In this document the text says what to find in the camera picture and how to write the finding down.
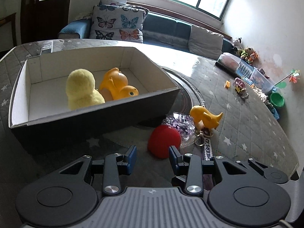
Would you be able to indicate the white remote control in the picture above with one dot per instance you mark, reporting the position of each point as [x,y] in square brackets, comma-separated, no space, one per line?
[46,47]

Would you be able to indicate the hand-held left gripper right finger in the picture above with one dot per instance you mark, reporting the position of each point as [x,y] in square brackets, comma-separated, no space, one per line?
[174,160]

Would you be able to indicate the red round case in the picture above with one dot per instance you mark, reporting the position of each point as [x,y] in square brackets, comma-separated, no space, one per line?
[163,140]

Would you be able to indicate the small butterfly print pillow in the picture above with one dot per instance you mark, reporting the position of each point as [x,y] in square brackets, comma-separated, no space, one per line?
[111,3]

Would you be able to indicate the yellow plush chick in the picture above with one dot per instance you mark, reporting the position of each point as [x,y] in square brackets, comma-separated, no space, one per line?
[80,90]

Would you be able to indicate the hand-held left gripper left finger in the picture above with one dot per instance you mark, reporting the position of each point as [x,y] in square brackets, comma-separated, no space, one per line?
[130,159]

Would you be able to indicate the small orange rubber duck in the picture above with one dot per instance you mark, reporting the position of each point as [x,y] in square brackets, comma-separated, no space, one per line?
[204,116]

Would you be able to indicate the light grey cushion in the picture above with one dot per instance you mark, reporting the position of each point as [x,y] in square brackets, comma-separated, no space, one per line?
[205,41]

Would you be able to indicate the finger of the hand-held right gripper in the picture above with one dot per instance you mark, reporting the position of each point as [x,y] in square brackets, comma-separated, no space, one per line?
[255,164]

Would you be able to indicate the green plastic bowl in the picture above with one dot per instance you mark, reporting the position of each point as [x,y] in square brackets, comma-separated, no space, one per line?
[276,99]

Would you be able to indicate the plastic box with pink contents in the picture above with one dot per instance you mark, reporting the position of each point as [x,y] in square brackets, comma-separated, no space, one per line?
[229,60]

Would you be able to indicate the black and white plush toy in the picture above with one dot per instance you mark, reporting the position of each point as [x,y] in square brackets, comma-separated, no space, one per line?
[237,44]

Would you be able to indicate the colourful pinwheel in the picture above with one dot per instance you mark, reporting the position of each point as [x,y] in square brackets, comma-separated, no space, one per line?
[294,77]

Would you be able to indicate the dark teal sofa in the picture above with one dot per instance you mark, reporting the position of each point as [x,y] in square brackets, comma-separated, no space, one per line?
[163,26]

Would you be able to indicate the wooden side table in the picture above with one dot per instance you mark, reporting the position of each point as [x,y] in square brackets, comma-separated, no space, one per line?
[8,28]

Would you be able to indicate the round glass turntable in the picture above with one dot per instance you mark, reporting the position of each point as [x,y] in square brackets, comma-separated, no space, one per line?
[187,97]

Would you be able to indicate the beige crumpled cloth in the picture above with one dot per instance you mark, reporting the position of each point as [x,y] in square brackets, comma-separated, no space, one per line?
[260,95]

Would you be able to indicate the clear box with blue pattern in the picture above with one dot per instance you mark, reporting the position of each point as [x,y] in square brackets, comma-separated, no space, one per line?
[245,71]

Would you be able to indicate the small toy car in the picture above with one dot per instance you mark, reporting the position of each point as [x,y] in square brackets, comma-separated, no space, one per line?
[241,92]

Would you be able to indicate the purple glitter bag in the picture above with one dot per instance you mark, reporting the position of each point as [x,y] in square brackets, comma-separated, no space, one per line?
[185,125]

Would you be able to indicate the large orange rubber duck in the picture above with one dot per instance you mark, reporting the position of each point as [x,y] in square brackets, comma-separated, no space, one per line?
[116,83]

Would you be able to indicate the dark wooden door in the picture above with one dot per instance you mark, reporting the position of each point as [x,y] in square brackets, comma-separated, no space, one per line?
[47,16]

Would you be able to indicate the small yellow block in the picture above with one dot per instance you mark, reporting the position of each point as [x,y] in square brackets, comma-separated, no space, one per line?
[227,84]

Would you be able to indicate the large butterfly print pillow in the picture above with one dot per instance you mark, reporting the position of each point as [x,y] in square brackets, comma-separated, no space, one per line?
[118,23]

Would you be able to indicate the yellow green plush toy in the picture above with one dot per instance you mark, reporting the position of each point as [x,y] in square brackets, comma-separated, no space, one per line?
[244,53]

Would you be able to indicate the grey cardboard box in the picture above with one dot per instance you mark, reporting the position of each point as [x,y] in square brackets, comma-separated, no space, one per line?
[95,123]

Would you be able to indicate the orange plush toy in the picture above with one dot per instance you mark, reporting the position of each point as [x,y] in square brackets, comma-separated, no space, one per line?
[253,56]

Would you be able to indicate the clear plastic storage box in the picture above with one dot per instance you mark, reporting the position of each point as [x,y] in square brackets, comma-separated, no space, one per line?
[261,80]

